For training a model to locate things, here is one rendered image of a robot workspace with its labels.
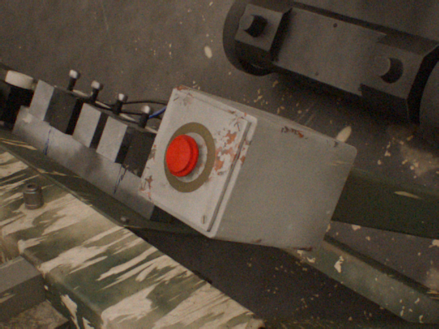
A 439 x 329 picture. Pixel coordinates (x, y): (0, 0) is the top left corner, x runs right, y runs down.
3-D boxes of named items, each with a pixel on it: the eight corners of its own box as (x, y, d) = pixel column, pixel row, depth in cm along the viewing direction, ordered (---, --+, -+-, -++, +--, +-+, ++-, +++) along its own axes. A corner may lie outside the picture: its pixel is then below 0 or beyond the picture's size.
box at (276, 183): (364, 150, 88) (254, 117, 75) (323, 254, 90) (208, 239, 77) (283, 116, 96) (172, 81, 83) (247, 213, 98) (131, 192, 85)
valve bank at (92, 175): (282, 151, 119) (159, 119, 102) (247, 244, 121) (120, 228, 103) (87, 61, 153) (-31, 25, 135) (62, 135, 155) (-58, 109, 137)
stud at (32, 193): (48, 205, 109) (44, 186, 107) (31, 213, 108) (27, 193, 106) (38, 199, 111) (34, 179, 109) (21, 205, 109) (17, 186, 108)
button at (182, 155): (214, 145, 79) (198, 141, 77) (199, 185, 79) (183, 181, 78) (187, 132, 82) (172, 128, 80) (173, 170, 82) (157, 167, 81)
